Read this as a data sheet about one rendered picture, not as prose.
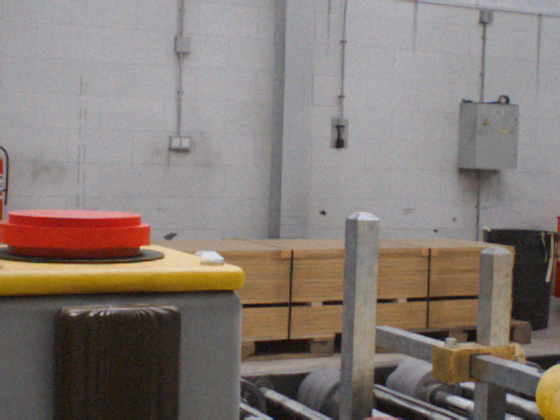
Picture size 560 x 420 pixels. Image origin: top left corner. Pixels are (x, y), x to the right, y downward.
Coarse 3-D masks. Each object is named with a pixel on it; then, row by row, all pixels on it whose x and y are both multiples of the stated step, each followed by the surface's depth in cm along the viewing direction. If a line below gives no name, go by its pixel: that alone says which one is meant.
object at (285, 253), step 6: (276, 246) 702; (282, 252) 681; (288, 252) 683; (294, 252) 684; (426, 252) 726; (432, 252) 728; (426, 312) 729; (426, 318) 729; (426, 324) 730; (288, 330) 686; (288, 336) 686
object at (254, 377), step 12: (528, 360) 237; (540, 360) 239; (552, 360) 240; (252, 372) 212; (264, 372) 212; (276, 372) 212; (288, 372) 213; (300, 372) 214; (384, 372) 222; (276, 384) 212; (288, 384) 213; (384, 384) 222; (288, 396) 213; (384, 408) 223
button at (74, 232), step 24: (24, 216) 29; (48, 216) 29; (72, 216) 29; (96, 216) 30; (120, 216) 30; (0, 240) 29; (24, 240) 29; (48, 240) 28; (72, 240) 28; (96, 240) 29; (120, 240) 29; (144, 240) 30
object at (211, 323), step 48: (0, 288) 26; (48, 288) 27; (96, 288) 27; (144, 288) 28; (192, 288) 28; (0, 336) 26; (48, 336) 27; (192, 336) 28; (240, 336) 29; (0, 384) 26; (48, 384) 27; (192, 384) 28
